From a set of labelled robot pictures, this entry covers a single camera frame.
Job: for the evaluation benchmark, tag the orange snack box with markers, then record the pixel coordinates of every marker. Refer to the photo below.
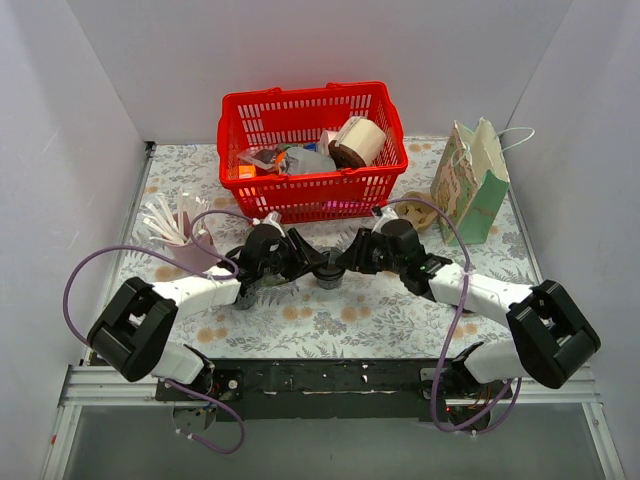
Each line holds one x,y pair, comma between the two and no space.
246,171

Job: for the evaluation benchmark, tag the floral patterned table mat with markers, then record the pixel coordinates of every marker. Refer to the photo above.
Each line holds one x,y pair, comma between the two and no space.
366,317

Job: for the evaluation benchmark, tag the grey foil pouch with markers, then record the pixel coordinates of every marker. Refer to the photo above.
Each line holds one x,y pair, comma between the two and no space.
300,161

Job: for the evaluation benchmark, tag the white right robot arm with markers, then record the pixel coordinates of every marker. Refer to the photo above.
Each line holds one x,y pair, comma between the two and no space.
550,336

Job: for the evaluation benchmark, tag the brown cardboard cup carrier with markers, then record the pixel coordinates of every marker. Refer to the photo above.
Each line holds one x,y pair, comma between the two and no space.
413,208

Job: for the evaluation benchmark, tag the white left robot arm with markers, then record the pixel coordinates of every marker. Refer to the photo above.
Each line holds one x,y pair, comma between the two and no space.
132,333

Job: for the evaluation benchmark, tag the black coffee cup lid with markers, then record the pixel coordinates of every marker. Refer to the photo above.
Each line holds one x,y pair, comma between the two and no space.
330,255

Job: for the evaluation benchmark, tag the black paper coffee cup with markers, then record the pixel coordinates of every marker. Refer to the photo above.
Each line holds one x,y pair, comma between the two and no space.
329,278

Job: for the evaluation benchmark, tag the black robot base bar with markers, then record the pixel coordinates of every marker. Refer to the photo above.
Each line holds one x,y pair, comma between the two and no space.
271,389

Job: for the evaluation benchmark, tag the pink cup of straws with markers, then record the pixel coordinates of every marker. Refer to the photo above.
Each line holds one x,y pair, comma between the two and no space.
190,242

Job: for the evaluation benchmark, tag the green illustrated paper bag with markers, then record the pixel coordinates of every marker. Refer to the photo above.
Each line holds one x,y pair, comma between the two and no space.
470,183

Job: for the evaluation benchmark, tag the red plastic shopping basket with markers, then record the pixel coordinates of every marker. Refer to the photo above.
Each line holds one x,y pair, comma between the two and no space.
256,127

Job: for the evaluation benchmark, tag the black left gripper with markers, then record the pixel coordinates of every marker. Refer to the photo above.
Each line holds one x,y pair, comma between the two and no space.
292,253

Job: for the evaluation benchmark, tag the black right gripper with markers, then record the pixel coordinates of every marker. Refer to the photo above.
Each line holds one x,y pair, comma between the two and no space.
363,253

